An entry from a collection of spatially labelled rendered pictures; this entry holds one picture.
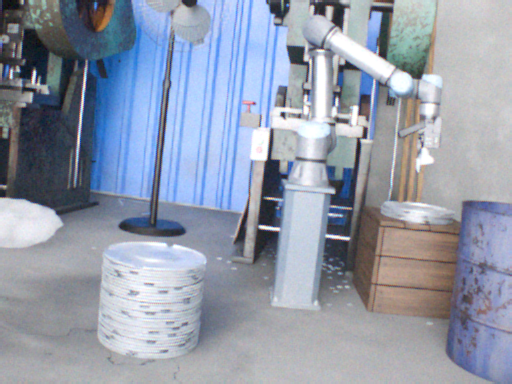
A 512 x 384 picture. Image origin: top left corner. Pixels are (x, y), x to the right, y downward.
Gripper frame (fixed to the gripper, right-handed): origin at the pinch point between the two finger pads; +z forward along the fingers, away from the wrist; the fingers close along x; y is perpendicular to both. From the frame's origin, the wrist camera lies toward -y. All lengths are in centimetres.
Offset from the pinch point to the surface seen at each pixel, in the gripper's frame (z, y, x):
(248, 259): 52, -74, 20
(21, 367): 55, -70, -120
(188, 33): -58, -136, 47
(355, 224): 30, -29, 34
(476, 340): 45, 29, -47
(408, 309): 53, 4, -4
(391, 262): 35.4, -4.3, -7.9
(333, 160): 2, -43, 36
